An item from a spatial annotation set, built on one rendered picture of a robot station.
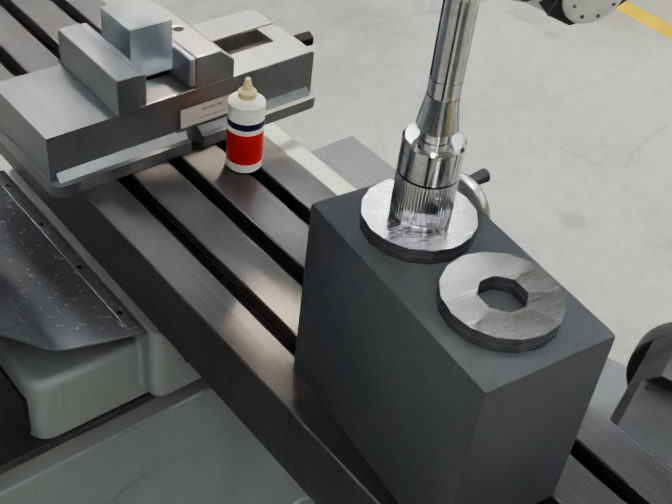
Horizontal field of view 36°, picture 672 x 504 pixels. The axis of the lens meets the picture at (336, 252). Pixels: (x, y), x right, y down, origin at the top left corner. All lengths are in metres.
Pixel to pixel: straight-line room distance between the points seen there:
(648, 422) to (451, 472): 0.77
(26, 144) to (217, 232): 0.22
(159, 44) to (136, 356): 0.33
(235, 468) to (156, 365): 0.32
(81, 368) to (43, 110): 0.27
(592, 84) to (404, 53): 0.61
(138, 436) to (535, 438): 0.54
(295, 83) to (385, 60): 2.09
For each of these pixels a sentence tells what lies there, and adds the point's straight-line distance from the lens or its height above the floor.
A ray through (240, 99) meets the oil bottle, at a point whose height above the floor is 1.05.
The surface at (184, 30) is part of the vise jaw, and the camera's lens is 1.17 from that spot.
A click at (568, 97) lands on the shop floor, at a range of 3.31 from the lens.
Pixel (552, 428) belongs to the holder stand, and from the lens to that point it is 0.78.
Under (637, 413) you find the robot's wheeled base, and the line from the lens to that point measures 1.49.
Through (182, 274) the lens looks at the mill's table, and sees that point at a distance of 1.00.
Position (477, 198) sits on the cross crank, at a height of 0.70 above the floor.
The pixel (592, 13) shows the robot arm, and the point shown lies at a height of 1.12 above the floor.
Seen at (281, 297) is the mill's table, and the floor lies 0.96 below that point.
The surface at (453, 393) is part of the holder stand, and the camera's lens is 0.70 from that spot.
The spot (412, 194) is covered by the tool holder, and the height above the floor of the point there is 1.19.
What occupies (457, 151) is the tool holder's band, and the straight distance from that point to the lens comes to 0.73.
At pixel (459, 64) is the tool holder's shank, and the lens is 0.70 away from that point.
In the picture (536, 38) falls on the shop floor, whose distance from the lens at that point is 3.61.
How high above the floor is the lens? 1.63
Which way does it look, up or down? 40 degrees down
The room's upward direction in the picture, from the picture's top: 8 degrees clockwise
